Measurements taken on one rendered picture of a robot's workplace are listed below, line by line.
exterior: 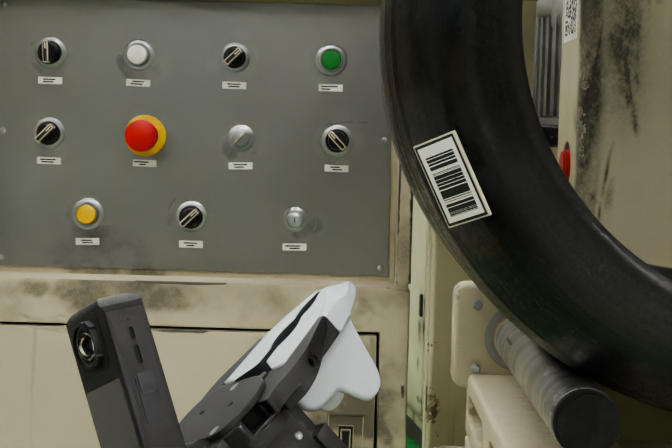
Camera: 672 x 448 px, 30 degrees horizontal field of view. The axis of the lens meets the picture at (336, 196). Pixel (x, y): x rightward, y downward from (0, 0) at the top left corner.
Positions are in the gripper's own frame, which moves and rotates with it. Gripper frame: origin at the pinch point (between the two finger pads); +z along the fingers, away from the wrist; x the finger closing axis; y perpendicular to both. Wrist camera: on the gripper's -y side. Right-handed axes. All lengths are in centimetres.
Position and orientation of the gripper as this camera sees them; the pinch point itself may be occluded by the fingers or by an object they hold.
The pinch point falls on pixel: (329, 290)
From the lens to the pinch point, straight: 74.0
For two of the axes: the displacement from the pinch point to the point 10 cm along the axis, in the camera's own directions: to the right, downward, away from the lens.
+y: 6.3, 7.5, 2.1
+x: 5.9, -2.8, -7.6
